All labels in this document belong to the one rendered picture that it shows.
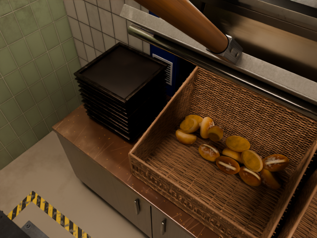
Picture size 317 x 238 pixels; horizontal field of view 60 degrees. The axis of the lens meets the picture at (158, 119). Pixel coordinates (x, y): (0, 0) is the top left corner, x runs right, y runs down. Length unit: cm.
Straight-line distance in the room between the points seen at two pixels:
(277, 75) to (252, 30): 58
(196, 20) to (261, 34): 77
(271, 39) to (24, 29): 126
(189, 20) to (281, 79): 26
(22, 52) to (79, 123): 59
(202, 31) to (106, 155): 96
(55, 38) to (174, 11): 160
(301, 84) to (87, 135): 101
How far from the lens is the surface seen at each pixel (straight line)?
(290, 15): 100
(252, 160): 115
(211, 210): 97
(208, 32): 36
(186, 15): 30
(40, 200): 190
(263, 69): 52
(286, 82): 52
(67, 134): 135
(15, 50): 173
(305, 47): 105
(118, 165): 120
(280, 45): 107
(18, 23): 170
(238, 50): 51
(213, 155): 118
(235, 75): 69
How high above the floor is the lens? 160
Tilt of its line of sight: 49 degrees down
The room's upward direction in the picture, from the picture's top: straight up
